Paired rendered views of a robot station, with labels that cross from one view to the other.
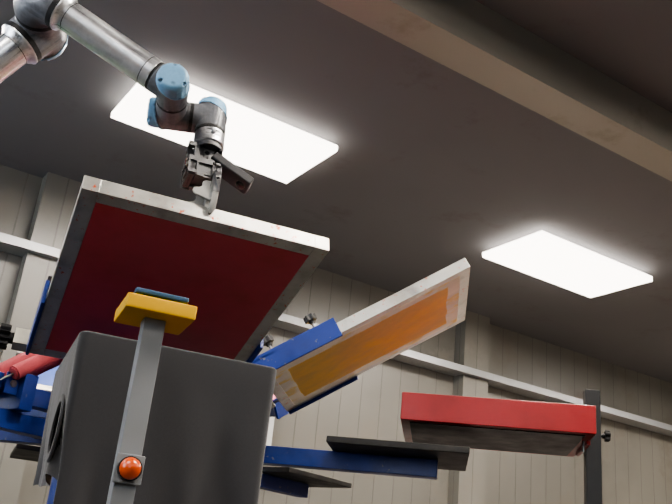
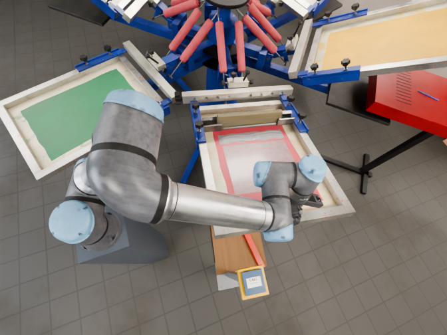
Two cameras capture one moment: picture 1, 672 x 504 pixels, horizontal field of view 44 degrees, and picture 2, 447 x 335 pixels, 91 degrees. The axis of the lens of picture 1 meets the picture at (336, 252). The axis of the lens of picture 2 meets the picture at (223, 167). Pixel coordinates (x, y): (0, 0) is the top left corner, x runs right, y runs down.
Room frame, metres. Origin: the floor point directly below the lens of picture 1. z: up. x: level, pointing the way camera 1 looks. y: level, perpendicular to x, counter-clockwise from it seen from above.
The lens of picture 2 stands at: (1.56, 0.59, 2.11)
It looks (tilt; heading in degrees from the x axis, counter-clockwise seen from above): 66 degrees down; 359
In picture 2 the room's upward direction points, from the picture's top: 14 degrees clockwise
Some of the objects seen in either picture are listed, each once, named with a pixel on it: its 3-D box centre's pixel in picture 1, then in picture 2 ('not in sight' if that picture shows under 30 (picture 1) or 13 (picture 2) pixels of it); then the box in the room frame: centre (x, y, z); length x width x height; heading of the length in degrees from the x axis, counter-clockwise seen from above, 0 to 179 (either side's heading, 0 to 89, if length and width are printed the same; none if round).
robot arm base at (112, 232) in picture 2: not in sight; (94, 228); (1.60, 0.99, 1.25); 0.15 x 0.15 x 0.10
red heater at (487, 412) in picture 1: (492, 426); (415, 96); (2.87, -0.60, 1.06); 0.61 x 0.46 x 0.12; 81
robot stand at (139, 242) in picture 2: not in sight; (140, 244); (1.60, 0.99, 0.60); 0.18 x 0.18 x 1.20; 32
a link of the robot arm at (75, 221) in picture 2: not in sight; (79, 221); (1.60, 0.99, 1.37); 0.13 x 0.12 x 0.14; 10
